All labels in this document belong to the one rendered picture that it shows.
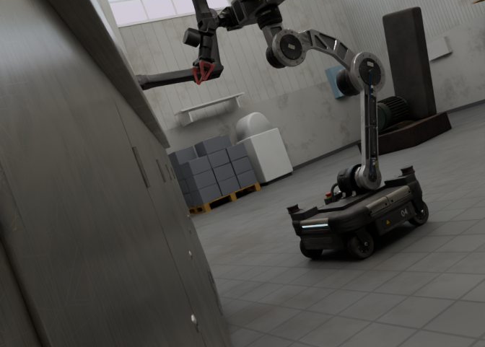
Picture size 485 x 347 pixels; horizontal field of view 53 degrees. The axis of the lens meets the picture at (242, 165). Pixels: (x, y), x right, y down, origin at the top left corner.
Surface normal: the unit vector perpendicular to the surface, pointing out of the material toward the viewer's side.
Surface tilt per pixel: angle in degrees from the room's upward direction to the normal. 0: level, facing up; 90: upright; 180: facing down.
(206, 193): 90
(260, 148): 90
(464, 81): 90
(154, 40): 90
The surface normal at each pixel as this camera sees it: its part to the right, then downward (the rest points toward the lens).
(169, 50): 0.48, -0.16
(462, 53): -0.80, 0.31
